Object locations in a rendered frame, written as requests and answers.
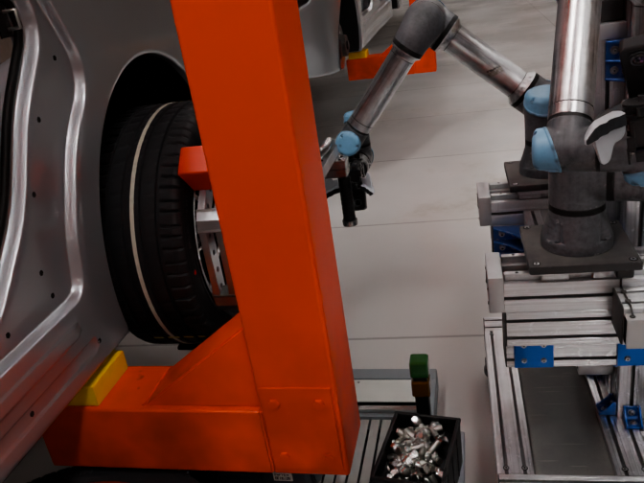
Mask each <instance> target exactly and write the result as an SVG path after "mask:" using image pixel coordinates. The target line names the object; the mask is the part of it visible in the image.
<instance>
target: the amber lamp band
mask: <svg viewBox="0 0 644 483"><path fill-rule="evenodd" d="M411 389H412V396H413V397H430V394H431V380H430V374H429V376H428V378H427V381H413V379H411Z"/></svg>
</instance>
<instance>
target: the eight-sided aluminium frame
mask: <svg viewBox="0 0 644 483"><path fill-rule="evenodd" d="M212 203H213V191H212V190H199V196H198V204H197V209H196V210H195V214H196V230H197V233H198V234H199V237H200V241H201V245H202V250H203V254H204V258H205V262H206V266H207V270H208V274H209V278H210V282H211V287H212V291H213V295H212V296H213V298H214V300H215V303H216V306H217V307H218V309H219V310H223V311H225V312H226V313H228V314H229V315H231V316H232V317H234V316H235V315H236V314H238V313H239V308H238V303H237V299H236V294H235V291H234V286H233V282H232V277H231V273H230V268H229V264H228V260H227V256H226V251H225V247H224V242H223V238H222V234H221V230H220V225H219V217H218V213H217V208H216V204H215V206H214V208H212ZM214 233H216V235H217V240H218V248H219V252H220V256H221V260H222V264H223V269H224V273H225V278H226V282H227V285H225V283H224V279H223V275H222V271H221V266H220V262H219V254H218V251H217V246H216V242H215V237H214Z"/></svg>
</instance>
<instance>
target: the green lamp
mask: <svg viewBox="0 0 644 483"><path fill-rule="evenodd" d="M409 371H410V377H411V378H413V379H427V378H428V376H429V359H428V354H412V355H410V359H409Z"/></svg>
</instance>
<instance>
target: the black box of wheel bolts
mask: <svg viewBox="0 0 644 483"><path fill-rule="evenodd" d="M460 423H461V419H460V418H454V417H446V416H437V415H427V414H419V413H410V412H401V411H395V414H394V416H393V419H392V421H391V424H390V427H389V428H388V431H387V434H386V436H385V439H384V441H383V444H382V447H381V449H380V452H379V456H378V459H377V461H376V464H375V467H374V468H373V471H372V473H371V476H370V481H372V483H458V480H459V476H460V471H461V467H462V463H463V456H462V444H461V431H460Z"/></svg>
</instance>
